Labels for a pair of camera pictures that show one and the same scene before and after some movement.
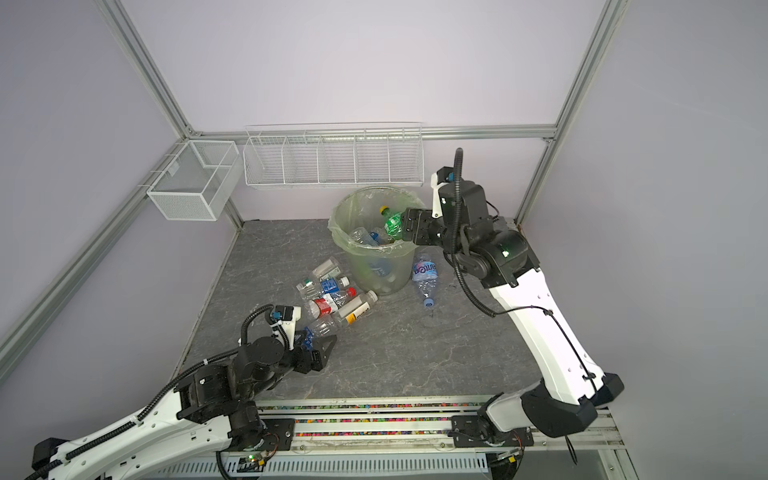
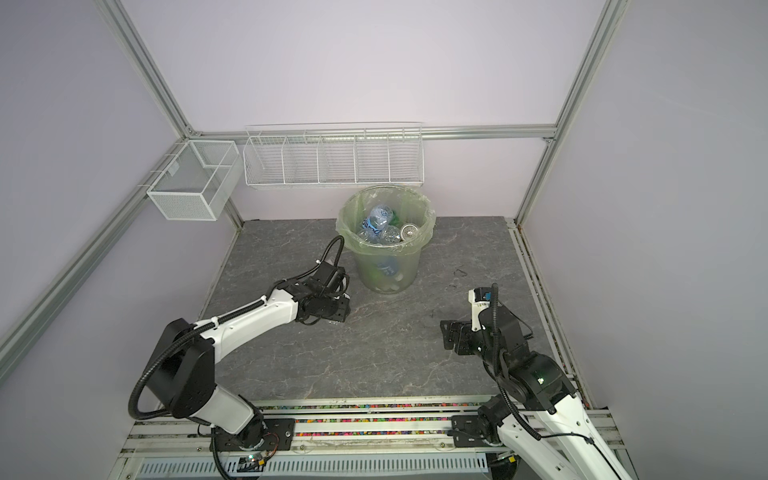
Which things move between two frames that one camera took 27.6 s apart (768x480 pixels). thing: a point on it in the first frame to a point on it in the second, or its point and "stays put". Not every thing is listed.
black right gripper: x=420 y=217 to x=452 y=334
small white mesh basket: x=192 y=185 stays put
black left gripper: x=306 y=364 to x=343 y=311
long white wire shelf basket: x=334 y=155 stays put
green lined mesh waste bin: x=368 y=223 stays put
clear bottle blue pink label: x=425 y=273 to x=379 y=218
